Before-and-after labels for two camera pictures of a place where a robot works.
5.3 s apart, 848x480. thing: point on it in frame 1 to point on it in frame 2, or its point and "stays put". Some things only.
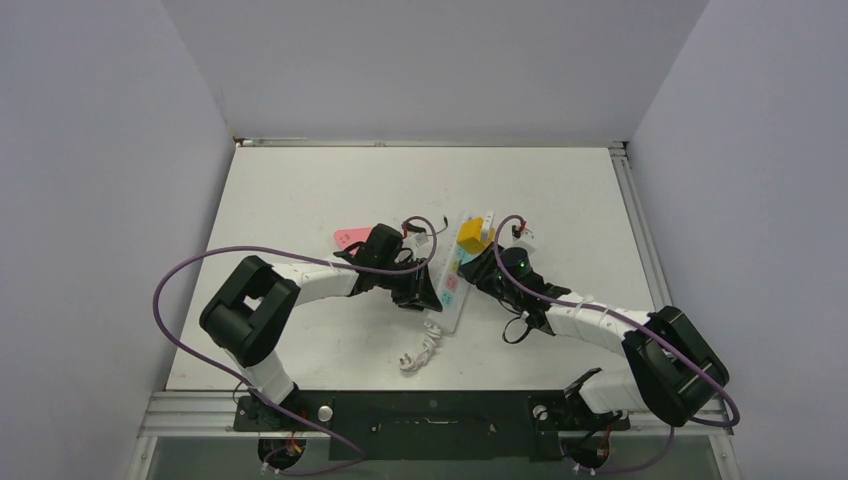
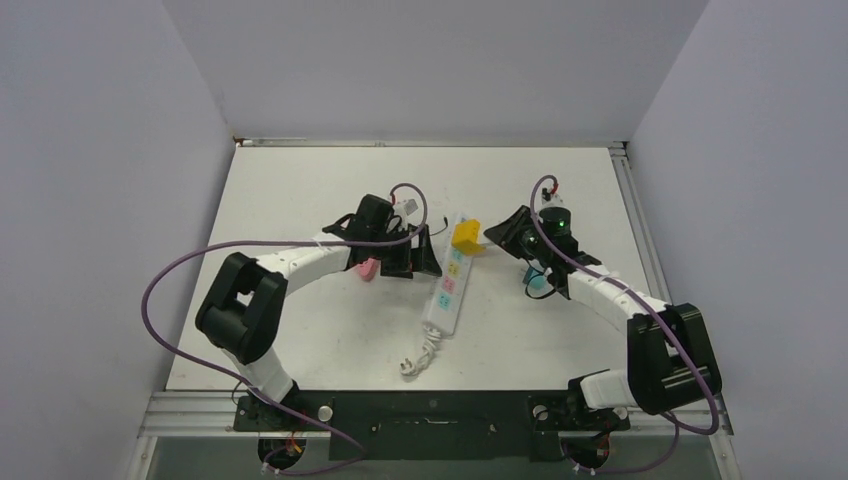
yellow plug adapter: [469, 236] stays put
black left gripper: [417, 292] to [413, 260]
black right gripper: [479, 272] to [507, 236]
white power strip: [451, 294] stays put
